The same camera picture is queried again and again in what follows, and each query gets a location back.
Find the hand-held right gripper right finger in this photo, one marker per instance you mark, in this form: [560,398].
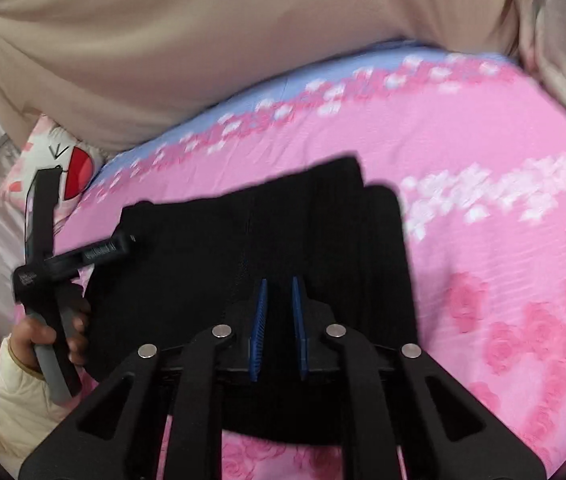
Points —
[299,330]

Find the black pants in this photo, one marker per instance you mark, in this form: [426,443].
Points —
[188,260]

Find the person's left forearm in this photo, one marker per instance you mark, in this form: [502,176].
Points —
[13,410]

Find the pink floral bed sheet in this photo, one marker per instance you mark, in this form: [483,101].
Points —
[463,160]

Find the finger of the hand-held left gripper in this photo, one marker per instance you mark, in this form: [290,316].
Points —
[108,247]

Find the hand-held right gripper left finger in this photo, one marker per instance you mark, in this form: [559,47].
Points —
[259,330]

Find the cartoon face pillow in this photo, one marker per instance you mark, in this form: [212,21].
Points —
[79,170]

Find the beige cloth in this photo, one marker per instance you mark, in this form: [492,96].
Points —
[213,35]

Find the person's left hand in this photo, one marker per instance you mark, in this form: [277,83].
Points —
[28,342]

